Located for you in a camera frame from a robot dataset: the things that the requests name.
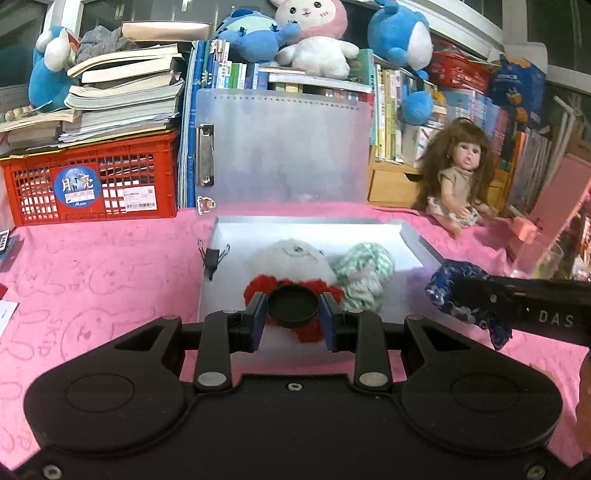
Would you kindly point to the long haired baby doll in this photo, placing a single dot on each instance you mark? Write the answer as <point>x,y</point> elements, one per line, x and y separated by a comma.
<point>458,168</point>

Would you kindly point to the blue white plush right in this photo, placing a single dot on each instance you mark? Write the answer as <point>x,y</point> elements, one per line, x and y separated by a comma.
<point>402,37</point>

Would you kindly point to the clear glass cup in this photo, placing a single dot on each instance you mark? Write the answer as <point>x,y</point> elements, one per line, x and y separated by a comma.
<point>536,257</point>

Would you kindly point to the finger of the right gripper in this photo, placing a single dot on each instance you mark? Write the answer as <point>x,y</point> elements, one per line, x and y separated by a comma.
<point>471,297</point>

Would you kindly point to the pink white bunny plush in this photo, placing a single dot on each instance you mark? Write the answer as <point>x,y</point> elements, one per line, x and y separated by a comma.
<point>319,49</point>

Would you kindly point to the blue cardboard box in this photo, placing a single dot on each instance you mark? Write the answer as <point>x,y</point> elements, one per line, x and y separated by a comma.
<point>519,85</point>

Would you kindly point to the green checked scrunchie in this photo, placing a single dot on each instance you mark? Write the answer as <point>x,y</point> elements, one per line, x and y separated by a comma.
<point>362,273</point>

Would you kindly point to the pink stand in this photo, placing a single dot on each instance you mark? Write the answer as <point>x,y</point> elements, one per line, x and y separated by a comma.
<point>556,205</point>

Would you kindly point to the blue plush lying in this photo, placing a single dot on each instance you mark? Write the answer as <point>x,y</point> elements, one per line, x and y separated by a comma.
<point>255,37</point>

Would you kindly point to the red knitted scrunchie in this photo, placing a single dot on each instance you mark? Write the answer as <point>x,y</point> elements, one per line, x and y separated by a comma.
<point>311,333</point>

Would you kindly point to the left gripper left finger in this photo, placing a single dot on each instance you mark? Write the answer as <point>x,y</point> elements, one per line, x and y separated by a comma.
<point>223,333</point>

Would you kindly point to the white shallow box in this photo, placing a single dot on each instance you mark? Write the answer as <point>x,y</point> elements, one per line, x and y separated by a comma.
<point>416,260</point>

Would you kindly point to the white fluffy scrunchie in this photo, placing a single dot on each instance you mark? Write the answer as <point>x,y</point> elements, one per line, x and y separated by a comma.
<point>293,260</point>

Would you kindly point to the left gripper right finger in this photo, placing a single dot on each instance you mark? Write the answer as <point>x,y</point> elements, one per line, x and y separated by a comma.
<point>360,332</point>

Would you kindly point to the blue white plush left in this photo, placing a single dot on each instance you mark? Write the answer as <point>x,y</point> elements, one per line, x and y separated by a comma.
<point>53,55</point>

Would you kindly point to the blue white plush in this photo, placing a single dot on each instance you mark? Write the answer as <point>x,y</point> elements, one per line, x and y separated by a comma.
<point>53,55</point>
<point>402,37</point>

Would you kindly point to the translucent clipboard folder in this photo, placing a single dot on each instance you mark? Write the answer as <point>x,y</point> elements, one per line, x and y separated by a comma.
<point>263,147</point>

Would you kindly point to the red basket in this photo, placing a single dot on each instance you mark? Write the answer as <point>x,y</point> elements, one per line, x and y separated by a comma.
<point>451,67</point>

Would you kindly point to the blue floral scrunchie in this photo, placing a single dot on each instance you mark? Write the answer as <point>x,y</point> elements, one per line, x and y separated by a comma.
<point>438,290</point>

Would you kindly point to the red plastic crate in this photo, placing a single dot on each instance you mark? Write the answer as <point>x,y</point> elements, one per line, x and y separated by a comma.
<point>124,179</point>

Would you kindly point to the stack of books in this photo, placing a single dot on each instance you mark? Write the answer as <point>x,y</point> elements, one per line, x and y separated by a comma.
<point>134,79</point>

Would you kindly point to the black binder clip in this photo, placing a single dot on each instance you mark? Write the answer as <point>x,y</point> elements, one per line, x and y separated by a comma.
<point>211,258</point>

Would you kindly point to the black round cap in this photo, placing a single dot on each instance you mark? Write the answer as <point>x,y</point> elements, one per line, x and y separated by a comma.
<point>292,306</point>

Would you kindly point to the wooden drawer organizer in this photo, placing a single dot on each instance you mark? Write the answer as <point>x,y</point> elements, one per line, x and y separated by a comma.
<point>397,185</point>

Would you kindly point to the row of upright books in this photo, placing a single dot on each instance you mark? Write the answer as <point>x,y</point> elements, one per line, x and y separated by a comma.
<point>371,79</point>

